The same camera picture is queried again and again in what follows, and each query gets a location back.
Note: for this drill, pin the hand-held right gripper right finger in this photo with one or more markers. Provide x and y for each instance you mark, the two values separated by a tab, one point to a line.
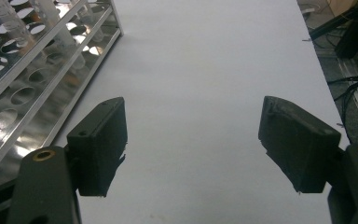
301	146

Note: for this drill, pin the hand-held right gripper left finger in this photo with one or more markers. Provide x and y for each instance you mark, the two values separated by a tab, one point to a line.
98	149

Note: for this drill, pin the metal test tube rack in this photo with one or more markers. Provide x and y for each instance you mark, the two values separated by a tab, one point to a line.
37	102

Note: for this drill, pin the orange-capped clear test tube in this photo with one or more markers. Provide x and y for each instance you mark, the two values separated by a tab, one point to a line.
60	31
9	21

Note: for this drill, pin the white board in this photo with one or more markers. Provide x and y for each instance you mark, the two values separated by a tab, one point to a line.
199	62

